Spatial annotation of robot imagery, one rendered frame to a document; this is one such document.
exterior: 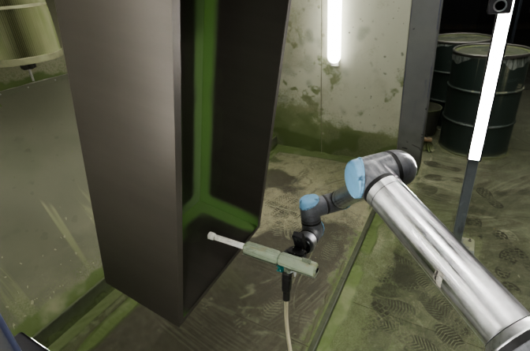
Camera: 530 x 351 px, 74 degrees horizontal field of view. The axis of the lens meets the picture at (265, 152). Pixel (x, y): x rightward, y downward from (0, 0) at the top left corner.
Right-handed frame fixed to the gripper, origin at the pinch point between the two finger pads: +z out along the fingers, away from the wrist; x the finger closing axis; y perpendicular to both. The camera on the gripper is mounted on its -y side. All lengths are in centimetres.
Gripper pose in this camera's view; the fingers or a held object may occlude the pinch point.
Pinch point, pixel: (285, 268)
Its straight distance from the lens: 143.5
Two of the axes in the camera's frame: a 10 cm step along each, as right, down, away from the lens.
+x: -9.0, -1.7, 4.1
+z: -4.4, 3.1, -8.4
